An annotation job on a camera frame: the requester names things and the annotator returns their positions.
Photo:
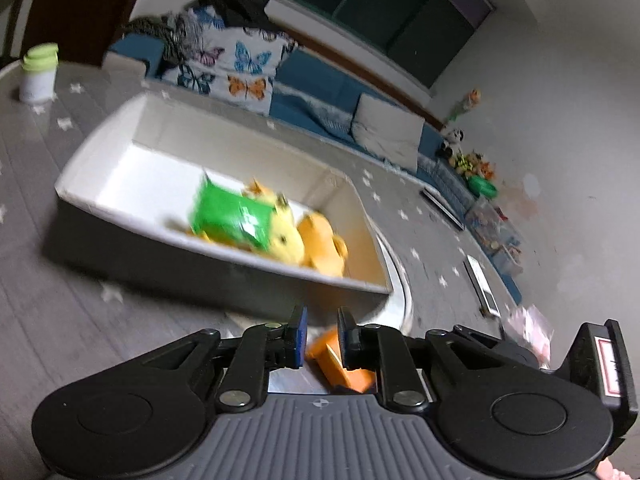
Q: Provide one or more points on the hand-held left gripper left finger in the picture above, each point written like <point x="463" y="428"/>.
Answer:
<point x="299" y="336"/>

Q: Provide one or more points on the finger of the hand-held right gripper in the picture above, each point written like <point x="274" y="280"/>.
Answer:
<point x="500" y="347"/>

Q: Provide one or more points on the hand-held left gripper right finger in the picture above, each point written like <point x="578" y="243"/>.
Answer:
<point x="342" y="336"/>

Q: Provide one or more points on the orange block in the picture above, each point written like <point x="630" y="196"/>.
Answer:
<point x="345" y="377"/>

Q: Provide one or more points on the yellow plush toy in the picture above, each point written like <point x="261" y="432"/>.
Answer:
<point x="287" y="240"/>

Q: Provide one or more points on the orange-yellow plush toy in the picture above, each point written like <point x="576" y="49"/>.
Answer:
<point x="320" y="240"/>

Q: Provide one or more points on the green packet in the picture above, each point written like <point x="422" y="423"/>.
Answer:
<point x="230" y="215"/>

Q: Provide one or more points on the white rectangular container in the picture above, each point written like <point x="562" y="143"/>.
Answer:
<point x="150" y="160"/>

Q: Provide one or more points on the person's right hand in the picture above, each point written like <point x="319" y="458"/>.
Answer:
<point x="612" y="472"/>

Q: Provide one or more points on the clear plastic bag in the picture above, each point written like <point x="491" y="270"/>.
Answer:
<point x="530" y="325"/>

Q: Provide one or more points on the white remote control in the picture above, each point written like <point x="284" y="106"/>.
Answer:
<point x="480" y="280"/>

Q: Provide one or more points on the clear plastic storage box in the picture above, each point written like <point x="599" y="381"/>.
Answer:
<point x="497" y="235"/>

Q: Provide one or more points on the black remote control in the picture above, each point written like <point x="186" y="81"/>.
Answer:
<point x="442" y="207"/>

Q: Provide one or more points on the green basin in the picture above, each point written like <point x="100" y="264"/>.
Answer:
<point x="484" y="187"/>

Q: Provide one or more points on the pile of small plush toys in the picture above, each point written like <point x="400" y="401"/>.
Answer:
<point x="472" y="165"/>

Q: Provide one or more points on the panda plush toy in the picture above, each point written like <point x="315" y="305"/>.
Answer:
<point x="452" y="142"/>

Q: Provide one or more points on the grey pillow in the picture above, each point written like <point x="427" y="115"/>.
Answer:
<point x="387" y="130"/>

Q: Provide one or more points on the artificial flower decoration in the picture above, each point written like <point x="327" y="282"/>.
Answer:
<point x="467" y="102"/>

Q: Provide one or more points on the blue sofa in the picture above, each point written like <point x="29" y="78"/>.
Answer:
<point x="320" y="80"/>

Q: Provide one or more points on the butterfly print pillow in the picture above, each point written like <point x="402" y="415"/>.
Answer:
<point x="240" y="60"/>

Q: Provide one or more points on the striped cloth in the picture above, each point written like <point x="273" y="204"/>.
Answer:
<point x="170" y="35"/>

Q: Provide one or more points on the dark window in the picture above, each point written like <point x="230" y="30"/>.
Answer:
<point x="400" y="10"/>

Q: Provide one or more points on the black clothes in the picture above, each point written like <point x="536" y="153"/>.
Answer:
<point x="230" y="2"/>

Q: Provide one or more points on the white bottle with green lid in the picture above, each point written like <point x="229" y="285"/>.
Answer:
<point x="37" y="77"/>

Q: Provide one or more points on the brown wooden door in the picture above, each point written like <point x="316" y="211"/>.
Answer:
<point x="75" y="10"/>

